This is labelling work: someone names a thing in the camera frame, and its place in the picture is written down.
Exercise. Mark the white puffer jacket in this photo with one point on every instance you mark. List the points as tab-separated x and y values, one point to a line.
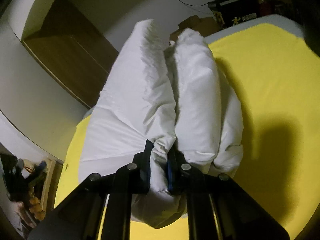
172	97

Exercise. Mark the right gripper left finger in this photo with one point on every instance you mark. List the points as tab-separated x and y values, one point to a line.
100	206

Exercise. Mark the wooden counter cabinet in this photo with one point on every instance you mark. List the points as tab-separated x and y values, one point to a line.
53	173

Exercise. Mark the wooden wardrobe door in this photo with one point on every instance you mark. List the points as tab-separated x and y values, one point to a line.
73	52

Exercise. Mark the black yellow printed box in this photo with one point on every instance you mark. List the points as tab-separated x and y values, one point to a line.
233	12

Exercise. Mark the cardboard boxes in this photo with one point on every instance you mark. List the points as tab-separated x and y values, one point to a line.
205	26

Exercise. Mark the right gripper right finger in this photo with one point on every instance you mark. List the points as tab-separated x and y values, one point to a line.
217	207

